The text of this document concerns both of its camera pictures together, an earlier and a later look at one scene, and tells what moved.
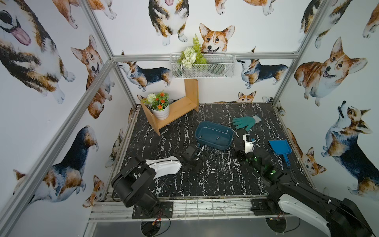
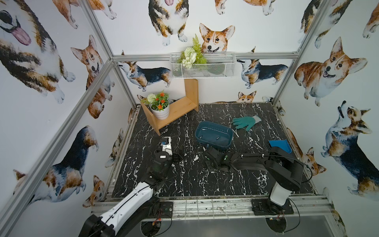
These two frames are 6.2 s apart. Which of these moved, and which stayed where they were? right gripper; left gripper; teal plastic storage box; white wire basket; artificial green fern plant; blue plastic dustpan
Moved: left gripper; right gripper
Stayed: white wire basket; teal plastic storage box; blue plastic dustpan; artificial green fern plant
